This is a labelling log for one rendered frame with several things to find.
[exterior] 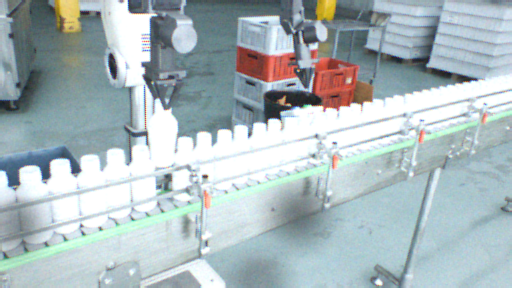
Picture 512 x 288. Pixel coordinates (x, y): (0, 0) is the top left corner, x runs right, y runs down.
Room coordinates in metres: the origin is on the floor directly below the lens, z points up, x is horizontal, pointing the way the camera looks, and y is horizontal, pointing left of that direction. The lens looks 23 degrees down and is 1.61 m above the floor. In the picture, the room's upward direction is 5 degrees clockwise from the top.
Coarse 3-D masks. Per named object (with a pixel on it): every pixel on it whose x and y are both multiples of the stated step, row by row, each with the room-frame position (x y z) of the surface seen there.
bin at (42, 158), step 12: (0, 156) 1.23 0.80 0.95; (12, 156) 1.25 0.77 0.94; (24, 156) 1.28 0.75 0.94; (36, 156) 1.30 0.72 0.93; (48, 156) 1.32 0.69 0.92; (60, 156) 1.34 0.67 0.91; (72, 156) 1.28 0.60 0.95; (0, 168) 1.23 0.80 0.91; (12, 168) 1.25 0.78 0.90; (48, 168) 1.32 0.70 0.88; (72, 168) 1.29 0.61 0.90; (12, 180) 1.25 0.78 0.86
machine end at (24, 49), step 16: (0, 0) 3.93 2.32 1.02; (16, 0) 4.47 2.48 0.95; (0, 16) 3.93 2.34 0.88; (16, 16) 4.15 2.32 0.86; (0, 32) 3.91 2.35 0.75; (16, 32) 4.23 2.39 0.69; (32, 32) 5.31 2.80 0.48; (0, 48) 3.91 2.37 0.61; (16, 48) 4.12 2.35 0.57; (32, 48) 5.15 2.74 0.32; (0, 64) 3.90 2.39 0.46; (16, 64) 4.01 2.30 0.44; (32, 64) 4.98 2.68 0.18; (0, 80) 3.89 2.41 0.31; (16, 80) 3.97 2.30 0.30; (0, 96) 3.89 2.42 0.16; (16, 96) 3.95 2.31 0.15
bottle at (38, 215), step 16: (32, 176) 0.77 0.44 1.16; (16, 192) 0.77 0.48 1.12; (32, 192) 0.77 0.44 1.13; (48, 192) 0.79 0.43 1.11; (32, 208) 0.76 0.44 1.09; (48, 208) 0.78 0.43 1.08; (32, 224) 0.76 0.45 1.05; (48, 224) 0.78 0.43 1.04; (32, 240) 0.76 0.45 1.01; (48, 240) 0.78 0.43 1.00
